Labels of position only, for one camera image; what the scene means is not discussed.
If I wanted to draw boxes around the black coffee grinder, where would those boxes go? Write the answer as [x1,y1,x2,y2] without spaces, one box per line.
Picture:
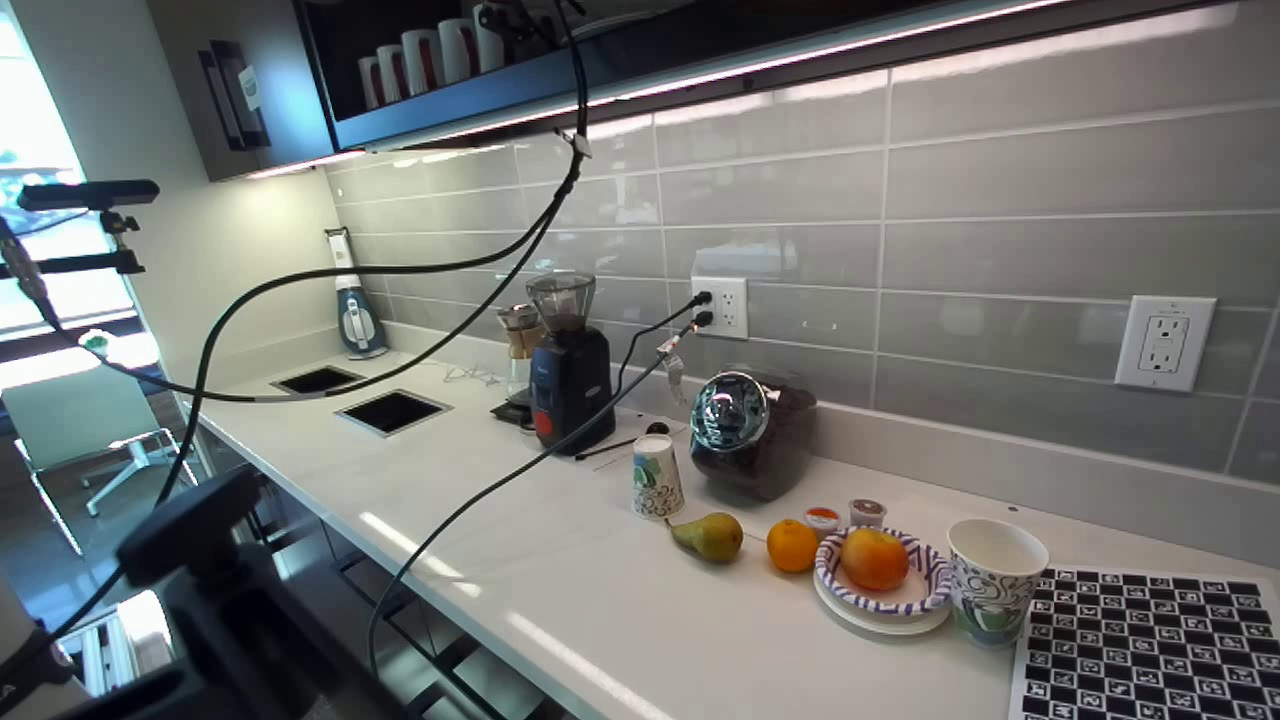
[521,269,620,461]

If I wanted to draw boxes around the dark wall shelf unit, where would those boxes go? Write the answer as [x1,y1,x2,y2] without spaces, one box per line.
[146,0,1280,185]

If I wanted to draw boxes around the white wall outlet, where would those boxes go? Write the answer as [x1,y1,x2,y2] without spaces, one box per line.
[1113,291,1222,395]
[687,272,754,341]

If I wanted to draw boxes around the black mount block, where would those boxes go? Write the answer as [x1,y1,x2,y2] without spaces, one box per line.
[111,461,273,591]

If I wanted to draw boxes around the orange fruit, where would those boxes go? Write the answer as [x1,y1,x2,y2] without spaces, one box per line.
[838,525,916,597]
[766,516,823,582]

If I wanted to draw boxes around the patterned tall cup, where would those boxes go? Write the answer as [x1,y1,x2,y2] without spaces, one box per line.
[627,421,687,522]

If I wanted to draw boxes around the black white checkered mat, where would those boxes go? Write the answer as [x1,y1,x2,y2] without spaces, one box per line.
[1009,563,1280,720]

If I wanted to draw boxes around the under-shelf light strip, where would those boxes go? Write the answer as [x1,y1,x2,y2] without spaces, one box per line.
[245,0,1245,185]

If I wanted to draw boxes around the small white plate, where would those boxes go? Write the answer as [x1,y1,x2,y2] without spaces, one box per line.
[808,573,956,641]

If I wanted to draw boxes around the black cabinet handle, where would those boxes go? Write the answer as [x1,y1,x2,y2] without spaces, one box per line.
[197,35,273,153]

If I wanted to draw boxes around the striped patterned plate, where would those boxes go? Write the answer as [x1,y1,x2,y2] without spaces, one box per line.
[812,525,956,626]

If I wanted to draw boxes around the white mug red handle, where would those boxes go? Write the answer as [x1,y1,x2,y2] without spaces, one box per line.
[400,30,443,100]
[374,39,412,107]
[432,16,480,88]
[467,0,513,75]
[353,53,388,113]

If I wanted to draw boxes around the grey chair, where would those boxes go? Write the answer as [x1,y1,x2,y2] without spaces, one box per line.
[0,355,203,555]

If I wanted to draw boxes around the green pear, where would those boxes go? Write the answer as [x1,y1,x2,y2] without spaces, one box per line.
[668,510,747,568]

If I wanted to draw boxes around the small glass grinder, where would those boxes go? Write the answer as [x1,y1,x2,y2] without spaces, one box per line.
[498,297,550,404]

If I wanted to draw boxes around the grey handheld appliance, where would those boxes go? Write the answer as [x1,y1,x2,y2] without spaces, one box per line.
[323,225,394,362]

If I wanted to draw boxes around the black power cable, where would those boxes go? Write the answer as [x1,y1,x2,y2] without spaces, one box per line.
[611,291,718,395]
[363,312,718,695]

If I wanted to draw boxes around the patterned bowl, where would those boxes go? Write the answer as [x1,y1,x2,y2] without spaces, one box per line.
[939,516,1051,643]

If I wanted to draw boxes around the thick black cable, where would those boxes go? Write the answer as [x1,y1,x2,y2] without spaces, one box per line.
[45,0,596,643]
[76,134,592,404]

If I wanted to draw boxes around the black camera on stand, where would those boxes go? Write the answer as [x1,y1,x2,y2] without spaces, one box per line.
[0,176,163,335]

